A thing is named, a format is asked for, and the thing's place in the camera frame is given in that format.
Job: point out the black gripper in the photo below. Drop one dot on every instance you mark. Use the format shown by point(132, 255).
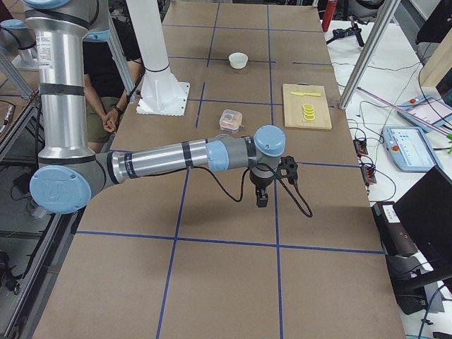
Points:
point(260, 185)

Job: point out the clear plastic egg box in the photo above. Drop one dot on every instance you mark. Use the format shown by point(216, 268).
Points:
point(230, 121)

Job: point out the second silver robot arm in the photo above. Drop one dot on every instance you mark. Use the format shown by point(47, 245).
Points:
point(19, 45)

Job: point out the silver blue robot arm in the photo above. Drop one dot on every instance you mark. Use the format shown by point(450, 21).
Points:
point(70, 173)

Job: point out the black box on desk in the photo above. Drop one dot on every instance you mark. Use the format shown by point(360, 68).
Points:
point(394, 236)

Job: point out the bamboo cutting board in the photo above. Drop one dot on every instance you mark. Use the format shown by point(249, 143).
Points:
point(293, 110)

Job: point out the yellow plastic knife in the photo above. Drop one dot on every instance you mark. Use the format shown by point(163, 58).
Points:
point(305, 94)

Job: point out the white bowl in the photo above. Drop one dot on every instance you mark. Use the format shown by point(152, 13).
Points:
point(238, 60)

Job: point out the teach pendant near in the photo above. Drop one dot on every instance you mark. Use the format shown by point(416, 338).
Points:
point(409, 148)

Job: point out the teach pendant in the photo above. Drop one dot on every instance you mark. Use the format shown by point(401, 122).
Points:
point(433, 111)
point(409, 148)

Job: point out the black monitor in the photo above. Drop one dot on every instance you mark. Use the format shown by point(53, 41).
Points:
point(425, 213)

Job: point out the black tripod rod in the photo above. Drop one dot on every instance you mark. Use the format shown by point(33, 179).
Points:
point(354, 30)

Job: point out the seated person black shirt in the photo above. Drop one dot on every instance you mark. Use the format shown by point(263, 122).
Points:
point(105, 94)

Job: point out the teach pendant far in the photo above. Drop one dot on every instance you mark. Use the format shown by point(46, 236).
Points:
point(433, 111)

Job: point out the red cylinder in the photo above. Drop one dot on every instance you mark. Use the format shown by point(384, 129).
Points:
point(328, 14)

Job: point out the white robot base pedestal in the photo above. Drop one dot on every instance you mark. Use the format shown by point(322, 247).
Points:
point(161, 92)

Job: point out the aluminium frame post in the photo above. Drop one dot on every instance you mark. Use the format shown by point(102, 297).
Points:
point(383, 19)

